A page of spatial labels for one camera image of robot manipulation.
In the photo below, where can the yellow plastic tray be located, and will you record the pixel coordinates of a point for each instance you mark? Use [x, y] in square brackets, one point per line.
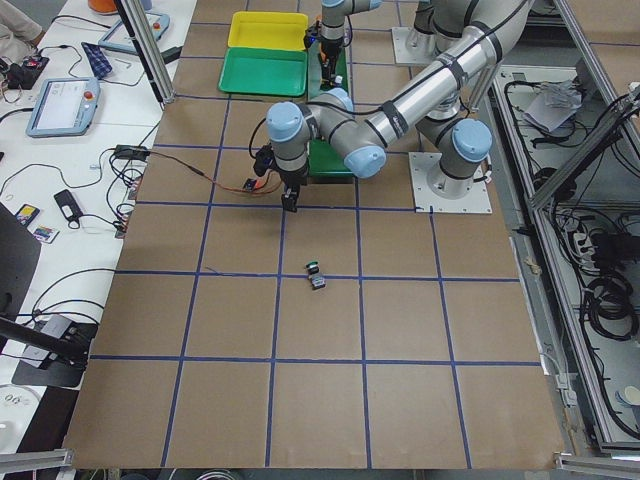
[268, 30]

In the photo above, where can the black power adapter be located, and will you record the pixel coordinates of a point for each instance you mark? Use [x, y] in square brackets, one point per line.
[130, 152]

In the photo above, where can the small sensor circuit board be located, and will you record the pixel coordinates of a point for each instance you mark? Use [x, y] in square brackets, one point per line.
[252, 185]

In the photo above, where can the green plastic tray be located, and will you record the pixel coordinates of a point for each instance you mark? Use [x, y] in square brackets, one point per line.
[270, 72]

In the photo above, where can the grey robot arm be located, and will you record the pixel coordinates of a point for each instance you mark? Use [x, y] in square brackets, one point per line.
[479, 32]
[332, 33]

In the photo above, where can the green push button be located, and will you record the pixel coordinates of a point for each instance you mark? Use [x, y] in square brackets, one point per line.
[315, 276]

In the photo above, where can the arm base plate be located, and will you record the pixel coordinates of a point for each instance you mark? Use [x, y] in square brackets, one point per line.
[435, 192]
[411, 47]

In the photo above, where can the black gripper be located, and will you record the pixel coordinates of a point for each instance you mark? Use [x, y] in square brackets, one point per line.
[293, 178]
[328, 52]

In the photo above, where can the aluminium frame post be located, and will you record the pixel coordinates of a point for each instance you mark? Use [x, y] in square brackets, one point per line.
[136, 23]

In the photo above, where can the blue teach pendant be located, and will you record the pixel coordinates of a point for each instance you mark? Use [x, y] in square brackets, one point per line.
[64, 107]

